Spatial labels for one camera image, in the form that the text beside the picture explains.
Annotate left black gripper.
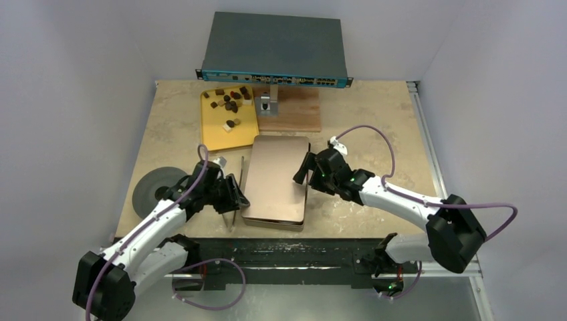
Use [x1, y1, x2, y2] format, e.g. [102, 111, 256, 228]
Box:
[203, 175, 248, 215]

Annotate metal tongs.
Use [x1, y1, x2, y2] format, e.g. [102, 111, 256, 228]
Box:
[223, 156, 245, 232]

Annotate brown box lid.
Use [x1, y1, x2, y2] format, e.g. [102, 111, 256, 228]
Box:
[241, 135, 310, 222]

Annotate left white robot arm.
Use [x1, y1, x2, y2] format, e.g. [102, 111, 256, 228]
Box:
[72, 157, 249, 320]

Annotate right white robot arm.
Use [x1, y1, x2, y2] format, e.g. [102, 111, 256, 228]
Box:
[293, 148, 487, 274]

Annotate brown chocolate box tray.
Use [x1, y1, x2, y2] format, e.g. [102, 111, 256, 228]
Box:
[241, 215, 304, 231]

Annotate wooden board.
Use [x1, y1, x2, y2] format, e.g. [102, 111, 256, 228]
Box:
[252, 85, 322, 132]

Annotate grey metal stand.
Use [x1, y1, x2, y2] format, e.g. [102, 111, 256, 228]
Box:
[257, 84, 279, 117]

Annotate grey round speaker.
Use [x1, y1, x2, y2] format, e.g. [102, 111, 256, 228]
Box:
[131, 167, 187, 219]

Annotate yellow tray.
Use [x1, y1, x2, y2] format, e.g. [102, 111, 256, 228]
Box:
[199, 84, 259, 151]

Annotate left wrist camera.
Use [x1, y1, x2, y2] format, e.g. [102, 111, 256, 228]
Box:
[213, 156, 227, 169]

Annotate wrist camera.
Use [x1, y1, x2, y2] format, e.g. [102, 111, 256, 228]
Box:
[213, 156, 227, 169]
[328, 136, 348, 156]

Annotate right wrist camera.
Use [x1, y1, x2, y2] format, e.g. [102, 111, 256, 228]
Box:
[328, 136, 348, 156]

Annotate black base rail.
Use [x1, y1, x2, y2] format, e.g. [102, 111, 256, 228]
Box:
[110, 237, 448, 291]

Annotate blue network switch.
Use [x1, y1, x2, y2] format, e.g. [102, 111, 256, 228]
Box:
[195, 11, 353, 88]

